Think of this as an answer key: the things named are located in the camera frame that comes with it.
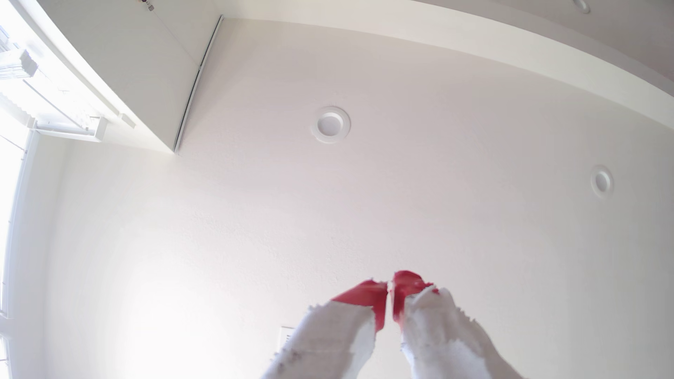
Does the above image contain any round recessed ceiling light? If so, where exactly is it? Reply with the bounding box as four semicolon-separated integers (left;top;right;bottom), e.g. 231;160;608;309
590;165;615;199
311;106;351;144

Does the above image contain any red white-wrapped gripper finger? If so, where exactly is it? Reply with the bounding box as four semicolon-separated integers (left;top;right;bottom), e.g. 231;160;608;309
262;280;389;379
392;271;524;379

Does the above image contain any white window blind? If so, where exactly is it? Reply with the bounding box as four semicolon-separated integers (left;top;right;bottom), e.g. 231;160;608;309
0;26;40;81

